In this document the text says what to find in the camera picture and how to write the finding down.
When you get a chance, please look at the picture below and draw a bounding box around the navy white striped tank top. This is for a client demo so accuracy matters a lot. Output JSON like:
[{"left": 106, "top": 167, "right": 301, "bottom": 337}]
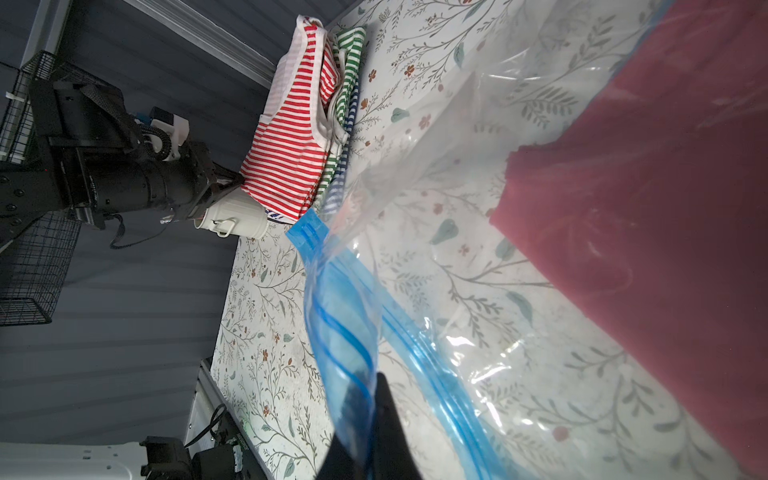
[{"left": 241, "top": 80, "right": 357, "bottom": 224}]

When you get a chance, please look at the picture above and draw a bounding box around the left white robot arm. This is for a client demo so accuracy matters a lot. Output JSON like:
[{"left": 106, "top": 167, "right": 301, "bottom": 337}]
[{"left": 1, "top": 80, "right": 244, "bottom": 243}]

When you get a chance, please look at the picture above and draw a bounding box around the maroon folded garment in bag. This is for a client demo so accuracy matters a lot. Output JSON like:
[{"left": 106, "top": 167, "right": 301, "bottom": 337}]
[{"left": 491, "top": 1, "right": 767, "bottom": 477}]

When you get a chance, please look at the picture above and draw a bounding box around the red white striped tank top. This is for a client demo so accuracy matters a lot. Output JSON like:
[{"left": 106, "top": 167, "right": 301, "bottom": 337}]
[{"left": 240, "top": 15, "right": 340, "bottom": 224}]

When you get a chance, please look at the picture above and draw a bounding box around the white mug pen holder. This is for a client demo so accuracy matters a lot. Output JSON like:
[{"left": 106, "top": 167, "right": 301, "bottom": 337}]
[{"left": 194, "top": 187, "right": 268, "bottom": 239}]

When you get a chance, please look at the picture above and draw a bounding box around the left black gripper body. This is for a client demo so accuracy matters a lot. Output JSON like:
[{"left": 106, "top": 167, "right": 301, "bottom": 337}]
[{"left": 83, "top": 141, "right": 244, "bottom": 224}]

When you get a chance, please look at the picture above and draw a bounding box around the clear vacuum bag blue zipper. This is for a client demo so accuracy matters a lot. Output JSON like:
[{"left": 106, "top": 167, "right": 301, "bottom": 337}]
[{"left": 288, "top": 1, "right": 766, "bottom": 479}]

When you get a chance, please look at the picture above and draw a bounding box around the black wire mesh basket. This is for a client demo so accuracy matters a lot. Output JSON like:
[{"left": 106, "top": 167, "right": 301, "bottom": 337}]
[{"left": 1, "top": 51, "right": 80, "bottom": 327}]

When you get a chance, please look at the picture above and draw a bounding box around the green white striped tank top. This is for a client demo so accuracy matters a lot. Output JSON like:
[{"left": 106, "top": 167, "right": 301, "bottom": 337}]
[{"left": 313, "top": 26, "right": 367, "bottom": 218}]

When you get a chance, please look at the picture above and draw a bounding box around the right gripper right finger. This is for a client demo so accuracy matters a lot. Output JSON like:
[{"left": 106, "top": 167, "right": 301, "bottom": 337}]
[{"left": 370, "top": 372, "right": 422, "bottom": 480}]

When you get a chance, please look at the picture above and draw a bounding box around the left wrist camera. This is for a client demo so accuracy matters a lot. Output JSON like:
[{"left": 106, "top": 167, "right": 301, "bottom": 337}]
[{"left": 134, "top": 107, "right": 190, "bottom": 161}]

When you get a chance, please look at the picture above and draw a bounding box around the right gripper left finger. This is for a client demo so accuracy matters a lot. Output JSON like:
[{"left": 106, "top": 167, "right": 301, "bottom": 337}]
[{"left": 315, "top": 440, "right": 364, "bottom": 480}]

